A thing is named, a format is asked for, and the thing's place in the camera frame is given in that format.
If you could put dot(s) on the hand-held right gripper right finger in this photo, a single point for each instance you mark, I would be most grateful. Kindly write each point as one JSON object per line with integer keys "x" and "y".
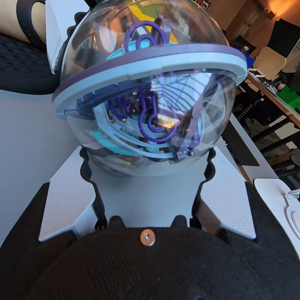
{"x": 229, "y": 201}

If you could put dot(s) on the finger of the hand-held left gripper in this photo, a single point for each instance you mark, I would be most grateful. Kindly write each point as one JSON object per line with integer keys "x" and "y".
{"x": 56, "y": 21}

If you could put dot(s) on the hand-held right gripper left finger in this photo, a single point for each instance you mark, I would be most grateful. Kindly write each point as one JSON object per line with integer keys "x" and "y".
{"x": 68, "y": 201}

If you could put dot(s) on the clear plastic maze ball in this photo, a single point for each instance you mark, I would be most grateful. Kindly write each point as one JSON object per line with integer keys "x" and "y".
{"x": 150, "y": 93}

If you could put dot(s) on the person's left forearm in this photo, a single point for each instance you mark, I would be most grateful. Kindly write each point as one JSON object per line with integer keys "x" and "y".
{"x": 9, "y": 21}

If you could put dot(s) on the black desk mat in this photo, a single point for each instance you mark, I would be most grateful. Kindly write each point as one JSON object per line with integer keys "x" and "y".
{"x": 241, "y": 150}

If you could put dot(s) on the green plastic bin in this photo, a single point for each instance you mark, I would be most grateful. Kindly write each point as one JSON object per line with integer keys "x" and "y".
{"x": 290, "y": 98}

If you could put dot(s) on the beige plywood chair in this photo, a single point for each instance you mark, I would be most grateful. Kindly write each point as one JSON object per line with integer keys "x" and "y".
{"x": 269, "y": 62}

